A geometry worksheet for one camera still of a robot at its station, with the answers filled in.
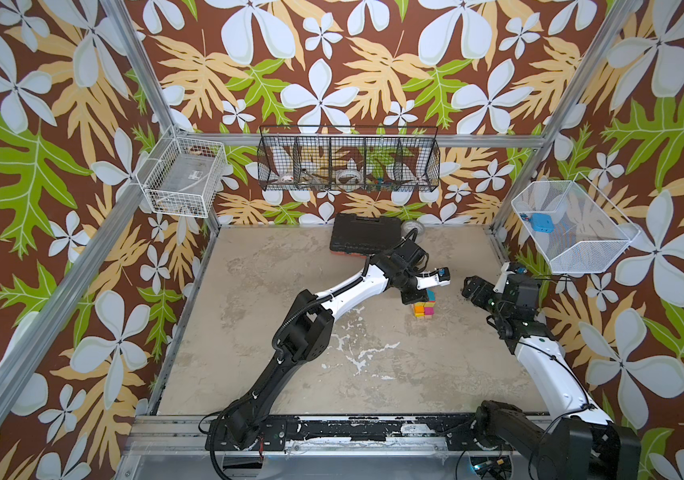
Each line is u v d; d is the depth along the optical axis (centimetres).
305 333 58
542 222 86
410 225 118
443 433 74
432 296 99
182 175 86
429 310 93
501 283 73
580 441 40
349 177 99
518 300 62
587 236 78
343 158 98
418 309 93
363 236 116
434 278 78
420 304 93
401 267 72
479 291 75
